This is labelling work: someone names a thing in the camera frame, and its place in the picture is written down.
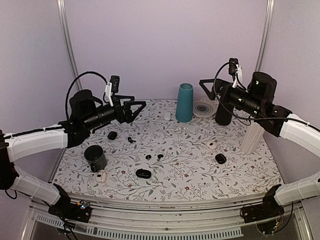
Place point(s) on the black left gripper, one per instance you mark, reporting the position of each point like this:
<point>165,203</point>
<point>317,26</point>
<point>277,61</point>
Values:
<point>127,116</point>

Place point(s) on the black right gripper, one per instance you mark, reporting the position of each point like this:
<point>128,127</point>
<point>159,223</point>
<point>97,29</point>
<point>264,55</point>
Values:
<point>218,85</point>

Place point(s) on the white airpods charging case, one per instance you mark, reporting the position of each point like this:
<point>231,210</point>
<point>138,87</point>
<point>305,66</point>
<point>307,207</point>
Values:
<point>211,145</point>

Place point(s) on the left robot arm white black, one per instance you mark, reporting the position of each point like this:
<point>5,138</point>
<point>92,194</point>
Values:
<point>65,134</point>

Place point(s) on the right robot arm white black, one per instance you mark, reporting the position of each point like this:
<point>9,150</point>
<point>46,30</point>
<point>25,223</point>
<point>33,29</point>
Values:
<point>279,121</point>

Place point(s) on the small black earbud case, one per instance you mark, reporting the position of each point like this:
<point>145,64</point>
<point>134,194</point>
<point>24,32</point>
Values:
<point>112,135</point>

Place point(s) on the white earbud case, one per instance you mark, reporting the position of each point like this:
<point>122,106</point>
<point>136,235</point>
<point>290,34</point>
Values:
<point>101,177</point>
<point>167,116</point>

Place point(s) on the black oval earbud case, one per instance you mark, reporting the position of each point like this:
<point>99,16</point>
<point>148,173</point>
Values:
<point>143,173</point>

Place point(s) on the white earbud case front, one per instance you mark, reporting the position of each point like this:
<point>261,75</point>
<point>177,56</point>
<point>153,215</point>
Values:
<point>101,177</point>

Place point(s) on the spiral pattern ceramic bowl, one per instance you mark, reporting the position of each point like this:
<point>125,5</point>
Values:
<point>204,108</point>

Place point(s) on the dark brown tall cup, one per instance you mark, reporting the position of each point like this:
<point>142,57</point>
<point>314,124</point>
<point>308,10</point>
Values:
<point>223,113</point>

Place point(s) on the teal tall cup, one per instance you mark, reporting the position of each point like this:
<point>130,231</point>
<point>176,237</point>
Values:
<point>185,102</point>

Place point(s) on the black earbud pair back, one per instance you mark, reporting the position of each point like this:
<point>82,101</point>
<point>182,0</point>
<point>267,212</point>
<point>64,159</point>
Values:
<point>131,140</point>

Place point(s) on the dark grey mug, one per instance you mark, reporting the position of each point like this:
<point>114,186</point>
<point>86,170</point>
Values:
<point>95,157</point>

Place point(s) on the white ribbed vase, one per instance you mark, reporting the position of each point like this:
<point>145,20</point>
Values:
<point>251,138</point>

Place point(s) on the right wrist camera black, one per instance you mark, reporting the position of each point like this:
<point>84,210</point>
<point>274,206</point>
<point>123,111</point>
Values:
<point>235,70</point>

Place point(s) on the right aluminium frame post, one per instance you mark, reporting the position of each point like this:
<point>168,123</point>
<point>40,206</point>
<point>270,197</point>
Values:
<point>265,34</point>

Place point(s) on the aluminium frame post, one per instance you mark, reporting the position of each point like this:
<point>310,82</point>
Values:
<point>62,13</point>
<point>265,34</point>

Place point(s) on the front aluminium rail base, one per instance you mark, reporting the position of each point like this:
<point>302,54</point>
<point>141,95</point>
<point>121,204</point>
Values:
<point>218,219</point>

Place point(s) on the left aluminium frame post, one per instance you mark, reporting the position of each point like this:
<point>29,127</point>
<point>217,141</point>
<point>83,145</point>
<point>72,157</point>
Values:
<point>62,13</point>

